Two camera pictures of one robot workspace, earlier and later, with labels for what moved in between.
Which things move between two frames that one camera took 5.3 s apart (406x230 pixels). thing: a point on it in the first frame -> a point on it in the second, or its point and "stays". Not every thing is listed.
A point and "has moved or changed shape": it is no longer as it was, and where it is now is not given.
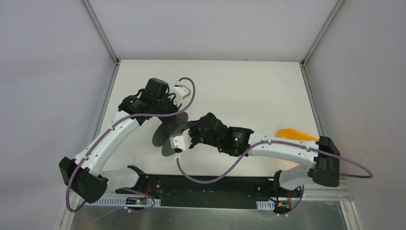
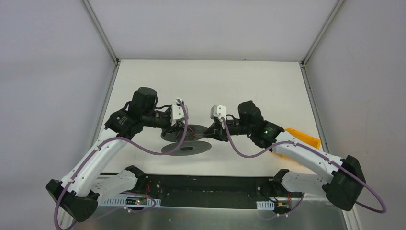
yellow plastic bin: x=291 y=133 stays
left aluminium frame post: x=98 y=28 stays
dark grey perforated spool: x=163 y=132 has moved or changed shape
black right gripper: x=194 y=135 -> x=217 y=127
